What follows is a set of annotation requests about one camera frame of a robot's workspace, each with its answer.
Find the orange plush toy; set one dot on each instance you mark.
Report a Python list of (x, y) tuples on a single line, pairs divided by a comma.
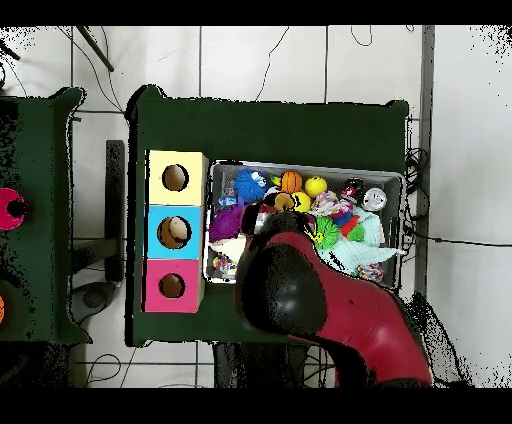
[(283, 202)]

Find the cream muslin cloth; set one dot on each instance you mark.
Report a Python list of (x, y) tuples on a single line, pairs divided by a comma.
[(232, 248)]

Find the mint green muslin cloth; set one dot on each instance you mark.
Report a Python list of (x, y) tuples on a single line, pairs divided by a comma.
[(360, 250)]

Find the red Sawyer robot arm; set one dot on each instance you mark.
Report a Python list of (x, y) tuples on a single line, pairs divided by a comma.
[(352, 320)]

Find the wooden box with three holes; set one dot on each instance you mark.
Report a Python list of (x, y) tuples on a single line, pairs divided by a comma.
[(160, 196)]

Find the clear mesh bin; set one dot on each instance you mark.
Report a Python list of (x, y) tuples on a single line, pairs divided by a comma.
[(390, 180)]

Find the blue fuzzy ball with eyes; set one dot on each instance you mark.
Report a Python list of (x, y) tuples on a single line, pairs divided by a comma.
[(248, 186)]

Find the orange toy basketball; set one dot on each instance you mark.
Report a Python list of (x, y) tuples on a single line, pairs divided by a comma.
[(291, 182)]

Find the yellow tennis ball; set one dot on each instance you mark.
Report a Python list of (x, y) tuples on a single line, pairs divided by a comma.
[(303, 202)]

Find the purple spiky ball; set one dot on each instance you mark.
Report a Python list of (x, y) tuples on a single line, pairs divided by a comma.
[(224, 224)]

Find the yellow smiley ball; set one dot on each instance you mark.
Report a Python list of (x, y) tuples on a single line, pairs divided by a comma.
[(316, 186)]

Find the green puffer ball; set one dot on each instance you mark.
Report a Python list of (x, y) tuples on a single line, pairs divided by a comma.
[(327, 232)]

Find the dark green tablecloth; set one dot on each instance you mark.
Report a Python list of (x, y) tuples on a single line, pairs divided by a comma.
[(40, 140), (280, 128)]

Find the silver drink can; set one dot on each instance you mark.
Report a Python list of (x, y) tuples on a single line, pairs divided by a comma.
[(374, 199)]

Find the black stand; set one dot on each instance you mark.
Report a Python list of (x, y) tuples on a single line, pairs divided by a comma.
[(115, 200)]

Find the black rod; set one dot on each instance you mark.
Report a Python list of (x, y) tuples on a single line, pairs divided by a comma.
[(96, 50)]

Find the pink ball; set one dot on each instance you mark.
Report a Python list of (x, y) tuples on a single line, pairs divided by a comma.
[(6, 219)]

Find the orange ball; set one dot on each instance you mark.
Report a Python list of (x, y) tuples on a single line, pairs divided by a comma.
[(1, 310)]

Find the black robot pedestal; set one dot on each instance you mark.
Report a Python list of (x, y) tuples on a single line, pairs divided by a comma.
[(260, 368)]

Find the grey metal rail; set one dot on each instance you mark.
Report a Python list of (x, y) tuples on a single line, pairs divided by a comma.
[(427, 80)]

